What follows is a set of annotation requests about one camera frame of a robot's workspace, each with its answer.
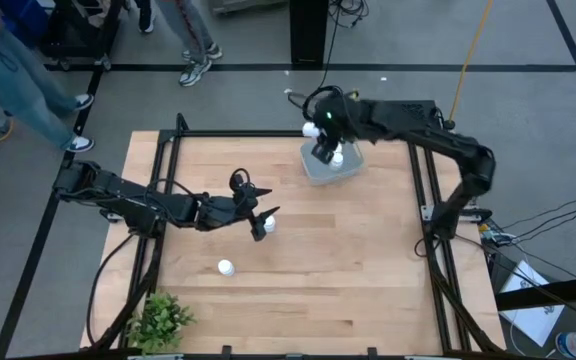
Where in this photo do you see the black aluminium table frame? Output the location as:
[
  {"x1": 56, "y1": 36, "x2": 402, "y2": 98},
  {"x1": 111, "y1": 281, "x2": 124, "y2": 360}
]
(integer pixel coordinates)
[{"x1": 87, "y1": 112, "x2": 507, "y2": 360}]

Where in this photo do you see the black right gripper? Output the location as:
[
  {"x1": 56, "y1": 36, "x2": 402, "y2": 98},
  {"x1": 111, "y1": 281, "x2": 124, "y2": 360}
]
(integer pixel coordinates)
[{"x1": 311, "y1": 92, "x2": 365, "y2": 166}]

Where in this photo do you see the black upright column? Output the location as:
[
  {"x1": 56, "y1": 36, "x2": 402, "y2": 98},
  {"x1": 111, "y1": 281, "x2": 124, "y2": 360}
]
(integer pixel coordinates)
[{"x1": 289, "y1": 0, "x2": 329, "y2": 65}]

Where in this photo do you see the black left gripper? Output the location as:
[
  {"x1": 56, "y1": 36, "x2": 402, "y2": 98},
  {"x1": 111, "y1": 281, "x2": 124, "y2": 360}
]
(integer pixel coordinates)
[{"x1": 197, "y1": 167, "x2": 282, "y2": 243}]

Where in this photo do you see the blue plastic bin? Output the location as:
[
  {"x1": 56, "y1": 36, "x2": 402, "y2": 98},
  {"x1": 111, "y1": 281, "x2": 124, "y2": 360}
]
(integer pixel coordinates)
[{"x1": 0, "y1": 0, "x2": 52, "y2": 50}]

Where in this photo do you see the black power cable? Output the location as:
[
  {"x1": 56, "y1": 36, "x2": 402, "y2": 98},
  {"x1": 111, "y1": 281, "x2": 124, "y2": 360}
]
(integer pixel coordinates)
[{"x1": 287, "y1": 0, "x2": 369, "y2": 124}]

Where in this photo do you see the person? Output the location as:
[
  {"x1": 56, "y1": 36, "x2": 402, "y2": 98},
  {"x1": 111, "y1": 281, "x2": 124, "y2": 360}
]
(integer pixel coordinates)
[
  {"x1": 0, "y1": 0, "x2": 96, "y2": 154},
  {"x1": 135, "y1": 0, "x2": 158, "y2": 35},
  {"x1": 155, "y1": 0, "x2": 224, "y2": 89}
]

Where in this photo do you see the black metal beam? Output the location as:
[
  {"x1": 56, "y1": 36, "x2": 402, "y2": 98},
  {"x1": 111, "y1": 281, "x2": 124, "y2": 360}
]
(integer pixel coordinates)
[{"x1": 495, "y1": 272, "x2": 576, "y2": 311}]

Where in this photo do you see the small green potted plant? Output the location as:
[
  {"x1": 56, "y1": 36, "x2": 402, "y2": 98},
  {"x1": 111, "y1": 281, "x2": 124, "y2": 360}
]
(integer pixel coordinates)
[{"x1": 126, "y1": 291, "x2": 197, "y2": 354}]

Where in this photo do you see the white paper sheet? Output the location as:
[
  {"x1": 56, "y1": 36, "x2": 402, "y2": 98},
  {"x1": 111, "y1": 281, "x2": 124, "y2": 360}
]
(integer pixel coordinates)
[{"x1": 497, "y1": 259, "x2": 567, "y2": 349}]

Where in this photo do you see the black arm base cable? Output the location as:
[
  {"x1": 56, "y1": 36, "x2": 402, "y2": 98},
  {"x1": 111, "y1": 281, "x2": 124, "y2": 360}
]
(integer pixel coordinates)
[{"x1": 85, "y1": 232, "x2": 139, "y2": 347}]

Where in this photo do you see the black wheeled cart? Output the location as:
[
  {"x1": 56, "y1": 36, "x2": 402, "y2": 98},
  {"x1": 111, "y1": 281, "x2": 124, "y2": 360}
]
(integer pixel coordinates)
[{"x1": 37, "y1": 0, "x2": 132, "y2": 71}]

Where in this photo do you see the yellow hanging cable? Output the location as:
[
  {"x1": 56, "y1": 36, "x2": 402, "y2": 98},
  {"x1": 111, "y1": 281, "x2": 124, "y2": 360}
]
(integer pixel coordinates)
[{"x1": 442, "y1": 0, "x2": 494, "y2": 130}]

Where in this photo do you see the translucent grey plastic basket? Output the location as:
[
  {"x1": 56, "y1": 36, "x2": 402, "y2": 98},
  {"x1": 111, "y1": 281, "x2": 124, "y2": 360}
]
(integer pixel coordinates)
[{"x1": 299, "y1": 141, "x2": 367, "y2": 188}]

